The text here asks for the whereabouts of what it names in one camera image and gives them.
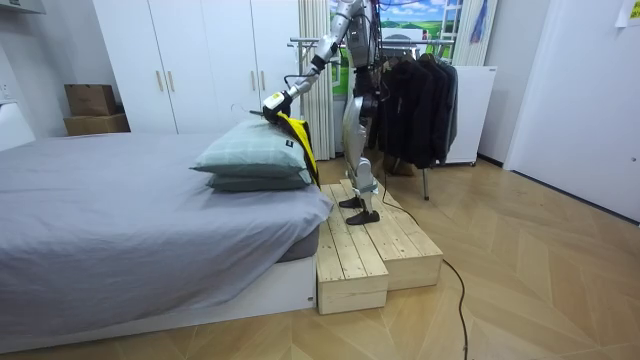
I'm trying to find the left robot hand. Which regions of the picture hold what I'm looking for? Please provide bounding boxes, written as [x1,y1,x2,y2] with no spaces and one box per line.
[260,90,295,125]

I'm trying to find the yellow and black shirt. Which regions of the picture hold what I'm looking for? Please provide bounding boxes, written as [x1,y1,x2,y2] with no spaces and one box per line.
[274,112,321,189]

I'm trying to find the white pleated curtain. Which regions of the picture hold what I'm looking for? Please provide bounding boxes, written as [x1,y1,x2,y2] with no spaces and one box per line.
[452,0,499,67]
[298,0,337,161]

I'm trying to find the green plaid pillow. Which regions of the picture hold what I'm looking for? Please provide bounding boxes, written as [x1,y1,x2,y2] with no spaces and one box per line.
[189,118,309,177]

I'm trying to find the dark green pillow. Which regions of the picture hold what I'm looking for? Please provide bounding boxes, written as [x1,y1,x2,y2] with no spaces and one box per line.
[205,168,314,193]

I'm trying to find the robot legs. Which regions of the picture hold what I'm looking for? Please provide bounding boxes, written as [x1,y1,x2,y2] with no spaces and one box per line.
[338,92,382,226]

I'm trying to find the white wardrobe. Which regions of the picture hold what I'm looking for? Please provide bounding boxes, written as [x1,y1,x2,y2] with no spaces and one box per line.
[92,0,301,135]

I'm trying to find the robot body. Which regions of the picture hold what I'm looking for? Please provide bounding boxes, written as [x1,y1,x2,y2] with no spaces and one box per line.
[344,0,384,99]

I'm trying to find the black hanging jacket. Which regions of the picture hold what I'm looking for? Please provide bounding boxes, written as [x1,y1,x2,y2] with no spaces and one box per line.
[372,53,444,170]

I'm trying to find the brown bag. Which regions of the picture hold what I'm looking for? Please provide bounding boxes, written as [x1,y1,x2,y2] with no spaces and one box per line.
[382,154,416,177]

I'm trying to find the metal garment rack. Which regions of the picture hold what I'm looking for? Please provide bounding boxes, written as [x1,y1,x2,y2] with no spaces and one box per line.
[287,35,456,201]

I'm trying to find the dark grey hanging jacket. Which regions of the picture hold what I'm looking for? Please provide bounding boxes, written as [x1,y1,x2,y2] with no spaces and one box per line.
[434,57,460,164]

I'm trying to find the long wooden plank platform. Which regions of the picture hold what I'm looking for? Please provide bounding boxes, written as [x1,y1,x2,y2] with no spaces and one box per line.
[315,183,390,316]

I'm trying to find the flat cardboard box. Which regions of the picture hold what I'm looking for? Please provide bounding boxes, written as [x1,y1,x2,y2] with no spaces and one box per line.
[63,113,131,137]

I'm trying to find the grey bed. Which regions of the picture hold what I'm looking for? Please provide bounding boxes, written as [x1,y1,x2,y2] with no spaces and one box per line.
[0,130,335,354]

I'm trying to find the white cabinet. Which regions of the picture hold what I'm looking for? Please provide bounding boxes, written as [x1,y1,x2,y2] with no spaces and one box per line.
[444,64,499,166]

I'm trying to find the blue hanging cloth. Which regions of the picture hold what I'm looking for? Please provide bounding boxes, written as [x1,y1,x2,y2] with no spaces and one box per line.
[469,0,489,44]

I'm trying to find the white desk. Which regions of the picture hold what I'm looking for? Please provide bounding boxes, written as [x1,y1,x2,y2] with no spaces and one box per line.
[0,99,37,153]

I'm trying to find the white door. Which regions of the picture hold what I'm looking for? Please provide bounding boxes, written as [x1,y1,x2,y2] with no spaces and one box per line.
[504,0,640,224]

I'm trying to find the landscape wall poster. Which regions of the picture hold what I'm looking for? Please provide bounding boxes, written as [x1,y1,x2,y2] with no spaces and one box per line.
[329,0,464,96]

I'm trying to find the black floor cable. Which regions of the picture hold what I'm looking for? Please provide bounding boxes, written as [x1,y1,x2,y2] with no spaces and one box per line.
[379,164,470,360]

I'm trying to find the white wall shelf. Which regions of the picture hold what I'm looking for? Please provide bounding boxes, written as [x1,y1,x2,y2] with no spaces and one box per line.
[0,0,47,15]

